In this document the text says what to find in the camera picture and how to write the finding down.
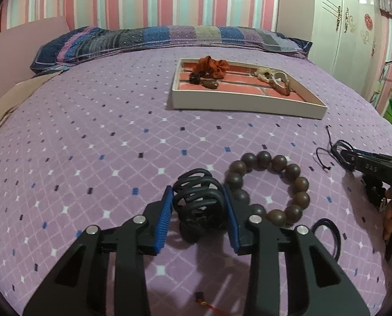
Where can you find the black plastic hair claw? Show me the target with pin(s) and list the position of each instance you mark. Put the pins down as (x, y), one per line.
(200, 204)

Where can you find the white decorated wardrobe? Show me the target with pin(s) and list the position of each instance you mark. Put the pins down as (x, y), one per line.
(343, 40)

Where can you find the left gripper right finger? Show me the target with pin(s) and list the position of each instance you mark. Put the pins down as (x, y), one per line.
(291, 264)

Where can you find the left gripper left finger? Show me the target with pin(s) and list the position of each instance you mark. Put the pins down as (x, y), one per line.
(77, 284)

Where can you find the orange fabric scrunchie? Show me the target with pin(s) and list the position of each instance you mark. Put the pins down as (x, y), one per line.
(208, 67)

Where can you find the white jewelry tray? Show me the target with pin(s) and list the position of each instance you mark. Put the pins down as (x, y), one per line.
(246, 88)

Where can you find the beige folded blanket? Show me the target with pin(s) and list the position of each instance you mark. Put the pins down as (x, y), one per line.
(19, 93)

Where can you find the patchwork blue purple pillow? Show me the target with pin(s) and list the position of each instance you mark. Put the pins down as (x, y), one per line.
(91, 42)

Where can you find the small dark hair clip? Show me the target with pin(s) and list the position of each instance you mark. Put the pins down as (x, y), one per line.
(197, 79)

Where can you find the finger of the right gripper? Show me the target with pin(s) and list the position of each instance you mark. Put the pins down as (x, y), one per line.
(365, 161)

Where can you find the purple diamond pattern bedspread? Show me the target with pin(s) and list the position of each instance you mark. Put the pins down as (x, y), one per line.
(97, 143)

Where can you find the pink headboard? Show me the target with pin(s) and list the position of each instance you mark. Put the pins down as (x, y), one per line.
(19, 46)

